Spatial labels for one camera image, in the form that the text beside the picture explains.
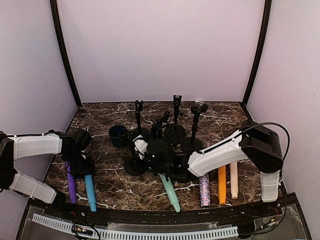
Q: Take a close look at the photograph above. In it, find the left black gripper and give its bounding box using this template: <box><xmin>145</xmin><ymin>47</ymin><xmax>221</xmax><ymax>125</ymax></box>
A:
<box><xmin>64</xmin><ymin>150</ymin><xmax>96</xmax><ymax>179</ymax></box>

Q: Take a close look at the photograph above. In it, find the teal blue microphone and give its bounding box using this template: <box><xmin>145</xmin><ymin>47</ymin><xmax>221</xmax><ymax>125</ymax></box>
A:
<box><xmin>84</xmin><ymin>174</ymin><xmax>97</xmax><ymax>212</ymax></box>

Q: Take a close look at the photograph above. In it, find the purple microphone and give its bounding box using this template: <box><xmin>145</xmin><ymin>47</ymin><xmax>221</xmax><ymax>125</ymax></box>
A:
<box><xmin>65</xmin><ymin>161</ymin><xmax>77</xmax><ymax>204</ymax></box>

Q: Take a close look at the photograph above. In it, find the black round-base stand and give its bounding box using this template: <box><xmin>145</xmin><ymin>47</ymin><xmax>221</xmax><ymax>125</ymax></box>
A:
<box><xmin>150</xmin><ymin>111</ymin><xmax>173</xmax><ymax>140</ymax></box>
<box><xmin>173</xmin><ymin>95</ymin><xmax>184</xmax><ymax>124</ymax></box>
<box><xmin>180</xmin><ymin>103</ymin><xmax>209</xmax><ymax>153</ymax></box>
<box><xmin>131</xmin><ymin>100</ymin><xmax>151</xmax><ymax>142</ymax></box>
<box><xmin>123</xmin><ymin>140</ymin><xmax>148</xmax><ymax>176</ymax></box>

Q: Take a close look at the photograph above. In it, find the mint green microphone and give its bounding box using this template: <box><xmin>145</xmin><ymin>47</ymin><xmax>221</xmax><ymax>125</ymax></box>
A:
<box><xmin>158</xmin><ymin>174</ymin><xmax>181</xmax><ymax>213</ymax></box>

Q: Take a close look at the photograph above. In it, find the black tripod shock-mount stand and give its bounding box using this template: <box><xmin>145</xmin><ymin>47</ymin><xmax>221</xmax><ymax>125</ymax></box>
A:
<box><xmin>163</xmin><ymin>123</ymin><xmax>187</xmax><ymax>146</ymax></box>

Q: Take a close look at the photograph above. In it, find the silver glitter microphone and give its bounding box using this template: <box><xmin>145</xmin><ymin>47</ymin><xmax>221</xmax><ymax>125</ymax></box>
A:
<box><xmin>199</xmin><ymin>173</ymin><xmax>211</xmax><ymax>208</ymax></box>

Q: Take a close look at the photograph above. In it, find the orange microphone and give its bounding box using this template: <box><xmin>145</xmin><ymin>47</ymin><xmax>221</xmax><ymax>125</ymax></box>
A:
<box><xmin>218</xmin><ymin>166</ymin><xmax>227</xmax><ymax>205</ymax></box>

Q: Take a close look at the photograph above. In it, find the pale pink microphone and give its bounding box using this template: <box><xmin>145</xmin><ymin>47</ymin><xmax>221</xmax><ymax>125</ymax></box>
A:
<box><xmin>230</xmin><ymin>161</ymin><xmax>239</xmax><ymax>199</ymax></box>

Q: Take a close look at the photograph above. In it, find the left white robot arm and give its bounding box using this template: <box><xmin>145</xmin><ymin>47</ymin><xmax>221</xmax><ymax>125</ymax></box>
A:
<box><xmin>0</xmin><ymin>129</ymin><xmax>95</xmax><ymax>218</ymax></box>

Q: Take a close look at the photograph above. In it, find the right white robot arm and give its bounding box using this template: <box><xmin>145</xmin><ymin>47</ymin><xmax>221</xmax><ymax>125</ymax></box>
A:
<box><xmin>144</xmin><ymin>120</ymin><xmax>287</xmax><ymax>217</ymax></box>

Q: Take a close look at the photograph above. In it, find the dark blue mug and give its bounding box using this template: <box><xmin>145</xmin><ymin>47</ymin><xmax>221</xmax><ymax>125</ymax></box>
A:
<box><xmin>108</xmin><ymin>124</ymin><xmax>129</xmax><ymax>149</ymax></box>

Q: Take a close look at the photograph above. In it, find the black front rail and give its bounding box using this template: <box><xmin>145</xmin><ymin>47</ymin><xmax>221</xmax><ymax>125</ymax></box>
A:
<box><xmin>45</xmin><ymin>198</ymin><xmax>285</xmax><ymax>228</ymax></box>

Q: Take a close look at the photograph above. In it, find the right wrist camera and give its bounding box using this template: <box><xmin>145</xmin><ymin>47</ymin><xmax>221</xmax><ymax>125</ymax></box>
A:
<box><xmin>132</xmin><ymin>135</ymin><xmax>148</xmax><ymax>160</ymax></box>

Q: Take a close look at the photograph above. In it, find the white slotted cable duct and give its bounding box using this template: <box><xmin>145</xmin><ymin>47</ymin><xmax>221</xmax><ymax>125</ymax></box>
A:
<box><xmin>31</xmin><ymin>213</ymin><xmax>239</xmax><ymax>240</ymax></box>

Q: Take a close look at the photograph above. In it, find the left black corner post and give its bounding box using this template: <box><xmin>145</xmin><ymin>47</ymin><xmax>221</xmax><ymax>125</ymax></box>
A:
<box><xmin>49</xmin><ymin>0</ymin><xmax>82</xmax><ymax>108</ymax></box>

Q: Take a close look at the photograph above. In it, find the black corner post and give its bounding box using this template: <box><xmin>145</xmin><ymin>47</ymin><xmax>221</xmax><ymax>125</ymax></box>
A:
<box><xmin>241</xmin><ymin>0</ymin><xmax>272</xmax><ymax>109</ymax></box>
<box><xmin>49</xmin><ymin>0</ymin><xmax>82</xmax><ymax>108</ymax></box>

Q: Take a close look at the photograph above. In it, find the right black corner post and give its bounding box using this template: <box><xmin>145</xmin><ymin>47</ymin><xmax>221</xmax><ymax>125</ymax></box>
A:
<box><xmin>241</xmin><ymin>0</ymin><xmax>272</xmax><ymax>109</ymax></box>

